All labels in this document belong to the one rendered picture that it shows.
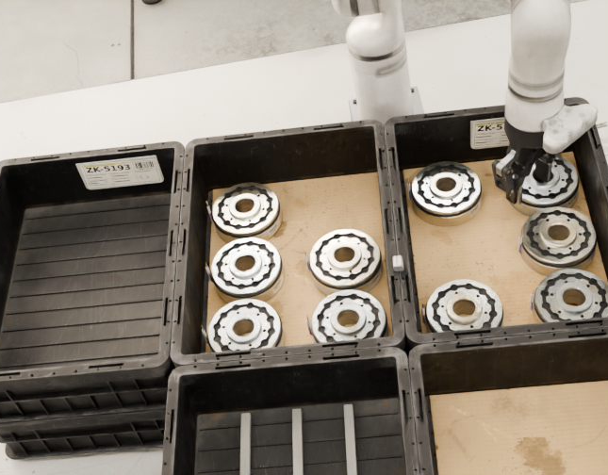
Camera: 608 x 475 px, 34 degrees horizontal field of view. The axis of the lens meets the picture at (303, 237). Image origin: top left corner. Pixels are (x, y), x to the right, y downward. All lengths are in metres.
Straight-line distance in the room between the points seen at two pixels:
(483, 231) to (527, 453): 0.35
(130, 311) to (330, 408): 0.34
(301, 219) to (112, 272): 0.29
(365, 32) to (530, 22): 0.42
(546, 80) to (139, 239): 0.66
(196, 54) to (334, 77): 1.27
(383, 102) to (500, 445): 0.62
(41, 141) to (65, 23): 1.49
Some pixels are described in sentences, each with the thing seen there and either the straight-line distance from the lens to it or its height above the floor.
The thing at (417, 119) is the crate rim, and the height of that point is 0.93.
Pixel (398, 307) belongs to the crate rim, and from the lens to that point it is 1.27.
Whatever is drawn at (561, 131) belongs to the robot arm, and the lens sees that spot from 1.31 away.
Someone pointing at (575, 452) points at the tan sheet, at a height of 0.83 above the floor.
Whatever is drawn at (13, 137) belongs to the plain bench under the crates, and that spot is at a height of 0.70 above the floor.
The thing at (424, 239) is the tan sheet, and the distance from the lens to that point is 1.46.
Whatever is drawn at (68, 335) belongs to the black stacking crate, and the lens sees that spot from 1.47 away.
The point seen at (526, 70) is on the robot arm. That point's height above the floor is 1.13.
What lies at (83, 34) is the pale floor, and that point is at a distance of 3.34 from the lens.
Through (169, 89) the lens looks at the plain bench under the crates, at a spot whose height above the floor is 0.70.
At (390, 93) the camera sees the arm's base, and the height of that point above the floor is 0.87.
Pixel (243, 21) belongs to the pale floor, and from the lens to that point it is 3.21.
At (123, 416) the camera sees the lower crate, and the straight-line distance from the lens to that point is 1.39.
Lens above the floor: 1.98
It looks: 51 degrees down
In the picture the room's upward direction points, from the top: 12 degrees counter-clockwise
